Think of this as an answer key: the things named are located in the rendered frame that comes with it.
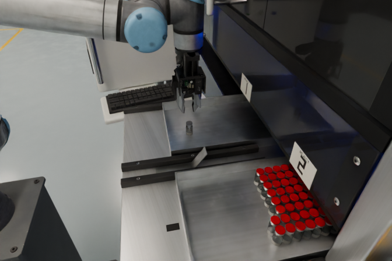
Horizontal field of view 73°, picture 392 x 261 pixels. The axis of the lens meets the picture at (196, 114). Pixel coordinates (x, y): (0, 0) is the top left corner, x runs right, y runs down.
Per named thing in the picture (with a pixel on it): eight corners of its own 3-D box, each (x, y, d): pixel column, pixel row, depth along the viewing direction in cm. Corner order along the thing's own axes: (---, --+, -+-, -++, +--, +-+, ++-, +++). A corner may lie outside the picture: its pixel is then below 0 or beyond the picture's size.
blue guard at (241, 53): (179, -4, 202) (178, -31, 192) (341, 227, 47) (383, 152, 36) (178, -4, 202) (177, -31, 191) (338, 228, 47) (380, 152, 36)
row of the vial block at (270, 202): (260, 179, 71) (262, 166, 68) (293, 243, 56) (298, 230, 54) (252, 180, 70) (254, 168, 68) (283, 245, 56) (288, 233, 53)
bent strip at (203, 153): (205, 161, 76) (205, 146, 73) (206, 169, 74) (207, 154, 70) (155, 168, 74) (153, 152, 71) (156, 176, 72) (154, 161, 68)
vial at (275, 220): (274, 226, 60) (277, 214, 57) (278, 235, 58) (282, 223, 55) (265, 228, 59) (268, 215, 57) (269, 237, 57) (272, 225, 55)
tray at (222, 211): (292, 162, 76) (295, 153, 74) (353, 251, 55) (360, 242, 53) (175, 180, 70) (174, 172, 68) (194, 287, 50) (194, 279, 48)
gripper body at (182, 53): (178, 98, 70) (177, 55, 63) (174, 83, 77) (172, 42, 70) (206, 95, 71) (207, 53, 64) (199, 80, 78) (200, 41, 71)
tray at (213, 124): (249, 100, 103) (251, 92, 101) (280, 144, 82) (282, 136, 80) (163, 110, 98) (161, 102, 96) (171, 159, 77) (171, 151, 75)
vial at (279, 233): (279, 235, 58) (283, 223, 55) (283, 245, 56) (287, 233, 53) (269, 237, 57) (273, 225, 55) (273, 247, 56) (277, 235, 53)
